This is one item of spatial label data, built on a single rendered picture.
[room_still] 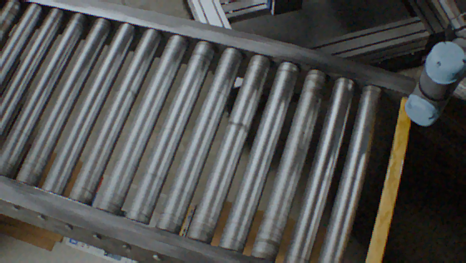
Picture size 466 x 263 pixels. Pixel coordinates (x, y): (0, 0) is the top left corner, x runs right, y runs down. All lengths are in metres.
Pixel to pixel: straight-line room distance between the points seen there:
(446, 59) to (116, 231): 0.72
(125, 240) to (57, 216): 0.15
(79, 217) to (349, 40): 1.26
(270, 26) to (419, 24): 0.54
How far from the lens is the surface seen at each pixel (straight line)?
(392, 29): 2.29
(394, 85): 1.44
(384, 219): 1.27
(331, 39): 2.21
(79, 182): 1.33
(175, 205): 1.27
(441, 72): 1.23
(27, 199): 1.34
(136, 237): 1.26
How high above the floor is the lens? 1.97
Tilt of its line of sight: 61 degrees down
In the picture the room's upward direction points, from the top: straight up
